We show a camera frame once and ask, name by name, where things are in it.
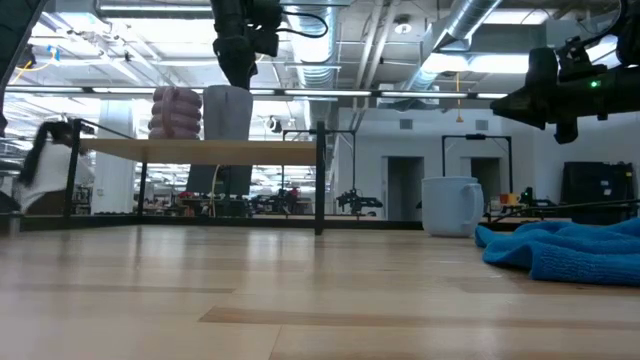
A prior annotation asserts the silver ventilation duct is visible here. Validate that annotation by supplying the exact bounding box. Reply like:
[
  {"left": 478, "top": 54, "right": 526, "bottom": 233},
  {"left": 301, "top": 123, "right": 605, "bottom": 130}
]
[
  {"left": 403, "top": 0, "right": 504, "bottom": 92},
  {"left": 287, "top": 0, "right": 342, "bottom": 90}
]

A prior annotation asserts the wooden shelf with black frame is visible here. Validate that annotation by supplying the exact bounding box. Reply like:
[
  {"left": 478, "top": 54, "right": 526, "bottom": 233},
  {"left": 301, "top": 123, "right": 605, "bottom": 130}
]
[{"left": 62, "top": 118, "right": 329, "bottom": 236}]

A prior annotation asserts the person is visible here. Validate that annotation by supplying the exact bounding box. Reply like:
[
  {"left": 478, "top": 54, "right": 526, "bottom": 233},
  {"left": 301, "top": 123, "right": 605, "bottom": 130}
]
[{"left": 12, "top": 119, "right": 96, "bottom": 216}]

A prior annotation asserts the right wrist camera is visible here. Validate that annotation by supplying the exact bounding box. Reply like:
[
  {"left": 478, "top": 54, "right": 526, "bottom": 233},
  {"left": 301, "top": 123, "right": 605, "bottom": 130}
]
[{"left": 527, "top": 34, "right": 609, "bottom": 84}]

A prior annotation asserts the black tube frame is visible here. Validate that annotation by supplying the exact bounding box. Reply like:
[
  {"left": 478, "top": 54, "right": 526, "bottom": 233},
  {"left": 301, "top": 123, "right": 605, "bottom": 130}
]
[
  {"left": 441, "top": 133, "right": 514, "bottom": 194},
  {"left": 281, "top": 128, "right": 358, "bottom": 204}
]

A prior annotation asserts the pale blue mug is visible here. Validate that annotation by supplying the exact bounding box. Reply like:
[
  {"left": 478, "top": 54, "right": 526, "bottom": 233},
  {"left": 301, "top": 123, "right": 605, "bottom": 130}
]
[{"left": 421, "top": 175, "right": 485, "bottom": 238}]

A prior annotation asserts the grey faceted mug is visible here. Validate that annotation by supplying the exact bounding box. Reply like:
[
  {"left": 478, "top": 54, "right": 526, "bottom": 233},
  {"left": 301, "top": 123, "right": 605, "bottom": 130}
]
[{"left": 202, "top": 84, "right": 255, "bottom": 141}]

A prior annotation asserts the black storage crate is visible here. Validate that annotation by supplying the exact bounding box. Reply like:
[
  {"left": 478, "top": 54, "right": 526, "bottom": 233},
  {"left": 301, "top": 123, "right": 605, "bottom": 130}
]
[{"left": 559, "top": 160, "right": 637, "bottom": 225}]

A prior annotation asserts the blue cloth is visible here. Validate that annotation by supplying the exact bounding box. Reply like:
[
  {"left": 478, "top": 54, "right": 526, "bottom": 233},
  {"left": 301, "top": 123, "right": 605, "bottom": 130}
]
[{"left": 473, "top": 217, "right": 640, "bottom": 287}]

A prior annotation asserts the black camera cable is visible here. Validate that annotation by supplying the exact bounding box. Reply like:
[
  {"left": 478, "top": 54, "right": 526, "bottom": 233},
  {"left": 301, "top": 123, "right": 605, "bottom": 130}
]
[{"left": 274, "top": 9, "right": 330, "bottom": 40}]

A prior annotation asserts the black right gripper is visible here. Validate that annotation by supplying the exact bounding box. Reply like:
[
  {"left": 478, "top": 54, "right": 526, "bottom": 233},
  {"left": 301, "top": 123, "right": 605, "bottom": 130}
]
[{"left": 489, "top": 69, "right": 626, "bottom": 145}]

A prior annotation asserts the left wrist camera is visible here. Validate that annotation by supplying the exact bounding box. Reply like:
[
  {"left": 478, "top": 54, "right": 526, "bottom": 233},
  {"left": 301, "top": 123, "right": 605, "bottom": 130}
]
[{"left": 248, "top": 0, "right": 284, "bottom": 58}]

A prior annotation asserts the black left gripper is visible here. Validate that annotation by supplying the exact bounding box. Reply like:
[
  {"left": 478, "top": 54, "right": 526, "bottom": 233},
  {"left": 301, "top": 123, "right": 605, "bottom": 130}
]
[{"left": 210, "top": 0, "right": 259, "bottom": 92}]

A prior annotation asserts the yellow hanging cord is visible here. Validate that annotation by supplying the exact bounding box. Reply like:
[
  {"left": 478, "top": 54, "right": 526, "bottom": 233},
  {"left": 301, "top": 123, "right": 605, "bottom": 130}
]
[{"left": 453, "top": 72, "right": 465, "bottom": 124}]

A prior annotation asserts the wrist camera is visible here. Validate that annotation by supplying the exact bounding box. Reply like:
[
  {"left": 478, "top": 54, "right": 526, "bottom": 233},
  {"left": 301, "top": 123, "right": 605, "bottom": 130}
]
[
  {"left": 527, "top": 34, "right": 609, "bottom": 84},
  {"left": 248, "top": 0, "right": 284, "bottom": 58}
]

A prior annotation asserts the lilac ribbed mug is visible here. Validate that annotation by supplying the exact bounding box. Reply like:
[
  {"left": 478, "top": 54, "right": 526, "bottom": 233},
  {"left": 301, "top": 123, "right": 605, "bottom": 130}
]
[{"left": 147, "top": 85, "right": 204, "bottom": 141}]

